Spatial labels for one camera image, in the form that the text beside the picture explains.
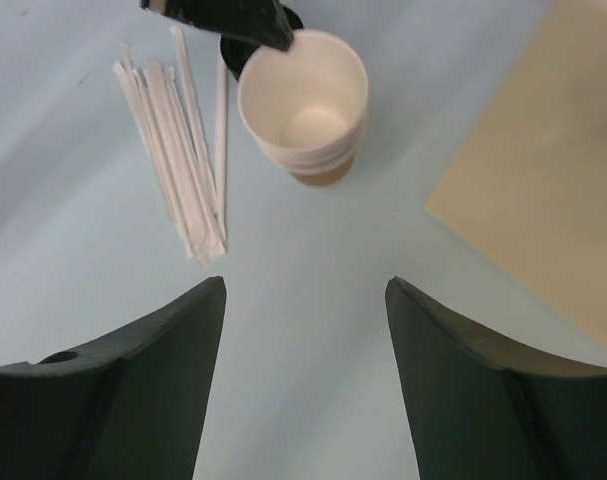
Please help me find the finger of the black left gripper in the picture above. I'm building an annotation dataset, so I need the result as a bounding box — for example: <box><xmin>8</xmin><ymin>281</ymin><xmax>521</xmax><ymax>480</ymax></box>
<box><xmin>139</xmin><ymin>0</ymin><xmax>294</xmax><ymax>52</ymax></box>

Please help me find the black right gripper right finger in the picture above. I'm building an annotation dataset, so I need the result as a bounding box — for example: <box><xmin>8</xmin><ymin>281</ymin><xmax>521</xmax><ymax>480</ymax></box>
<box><xmin>385</xmin><ymin>278</ymin><xmax>607</xmax><ymax>479</ymax></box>

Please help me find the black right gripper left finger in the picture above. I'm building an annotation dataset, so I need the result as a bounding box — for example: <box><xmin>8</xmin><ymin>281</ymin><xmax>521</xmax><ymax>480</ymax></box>
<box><xmin>0</xmin><ymin>277</ymin><xmax>226</xmax><ymax>479</ymax></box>

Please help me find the brown paper cup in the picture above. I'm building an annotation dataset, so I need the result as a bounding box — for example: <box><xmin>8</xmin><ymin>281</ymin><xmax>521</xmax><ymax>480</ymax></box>
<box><xmin>238</xmin><ymin>29</ymin><xmax>369</xmax><ymax>152</ymax></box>

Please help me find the beige paper takeout bag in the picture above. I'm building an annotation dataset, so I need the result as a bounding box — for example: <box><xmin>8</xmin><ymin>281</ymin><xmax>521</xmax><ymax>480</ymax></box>
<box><xmin>425</xmin><ymin>1</ymin><xmax>607</xmax><ymax>347</ymax></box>

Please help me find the stack of black lids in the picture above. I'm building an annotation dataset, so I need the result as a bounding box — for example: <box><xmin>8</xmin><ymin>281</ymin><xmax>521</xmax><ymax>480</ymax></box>
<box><xmin>219</xmin><ymin>5</ymin><xmax>304</xmax><ymax>81</ymax></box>

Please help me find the paper-wrapped straw, separate long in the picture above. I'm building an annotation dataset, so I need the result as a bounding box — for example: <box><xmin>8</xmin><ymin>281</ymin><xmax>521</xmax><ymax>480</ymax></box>
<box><xmin>170</xmin><ymin>26</ymin><xmax>217</xmax><ymax>206</ymax></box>

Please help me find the paper-wrapped straw, middle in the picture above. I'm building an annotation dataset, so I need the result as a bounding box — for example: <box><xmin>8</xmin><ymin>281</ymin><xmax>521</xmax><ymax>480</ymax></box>
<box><xmin>132</xmin><ymin>62</ymin><xmax>227</xmax><ymax>259</ymax></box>

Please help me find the paper-wrapped straw, lowest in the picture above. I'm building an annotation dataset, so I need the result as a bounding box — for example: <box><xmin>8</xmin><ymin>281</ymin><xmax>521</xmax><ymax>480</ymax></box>
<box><xmin>113</xmin><ymin>62</ymin><xmax>199</xmax><ymax>260</ymax></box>

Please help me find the stack of brown paper cups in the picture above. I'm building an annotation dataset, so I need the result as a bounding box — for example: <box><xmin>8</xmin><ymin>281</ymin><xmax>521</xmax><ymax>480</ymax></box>
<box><xmin>259</xmin><ymin>115</ymin><xmax>367</xmax><ymax>186</ymax></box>

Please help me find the paper-wrapped straw, upper bundle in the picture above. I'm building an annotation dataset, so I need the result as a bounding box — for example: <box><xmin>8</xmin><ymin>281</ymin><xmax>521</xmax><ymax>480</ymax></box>
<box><xmin>142</xmin><ymin>58</ymin><xmax>227</xmax><ymax>251</ymax></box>

